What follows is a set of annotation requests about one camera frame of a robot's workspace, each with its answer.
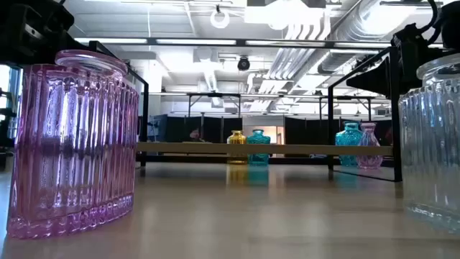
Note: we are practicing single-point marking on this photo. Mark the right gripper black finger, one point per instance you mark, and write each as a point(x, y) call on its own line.
point(375, 81)

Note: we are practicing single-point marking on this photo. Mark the pink fluted glass vase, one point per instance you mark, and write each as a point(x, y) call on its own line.
point(369, 138)

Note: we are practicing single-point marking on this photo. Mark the clear ribbed oval glass vase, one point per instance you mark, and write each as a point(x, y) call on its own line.
point(431, 144)

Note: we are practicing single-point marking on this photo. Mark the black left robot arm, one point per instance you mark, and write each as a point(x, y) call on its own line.
point(7, 28)

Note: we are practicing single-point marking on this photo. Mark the silver ventilation duct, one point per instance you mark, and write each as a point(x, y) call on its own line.
point(381, 19)

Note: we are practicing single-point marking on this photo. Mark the black partition screen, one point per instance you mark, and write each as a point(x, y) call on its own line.
point(309, 131)
point(179, 129)

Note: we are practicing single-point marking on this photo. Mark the black overhead rig bar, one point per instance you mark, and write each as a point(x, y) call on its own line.
point(240, 42)

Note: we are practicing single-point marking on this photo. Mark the wood shelf with black frame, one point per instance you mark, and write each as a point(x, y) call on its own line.
point(251, 148)

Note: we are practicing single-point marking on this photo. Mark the black equipment rack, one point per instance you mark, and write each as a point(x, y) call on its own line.
point(5, 118)

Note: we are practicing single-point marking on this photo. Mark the black metal frame stand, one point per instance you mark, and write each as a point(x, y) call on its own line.
point(213, 95)
point(345, 97)

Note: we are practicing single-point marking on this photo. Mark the yellow ribbed glass vase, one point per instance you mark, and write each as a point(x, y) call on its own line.
point(236, 137)

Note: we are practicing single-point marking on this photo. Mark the pink ribbed oval glass vase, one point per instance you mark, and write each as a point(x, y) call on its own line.
point(72, 144)

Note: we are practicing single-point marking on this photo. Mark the black overhead camera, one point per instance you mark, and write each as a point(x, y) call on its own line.
point(243, 64)

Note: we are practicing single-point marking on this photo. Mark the person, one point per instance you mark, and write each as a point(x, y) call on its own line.
point(196, 135)

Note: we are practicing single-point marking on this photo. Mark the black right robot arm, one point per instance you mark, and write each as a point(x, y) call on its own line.
point(451, 25)

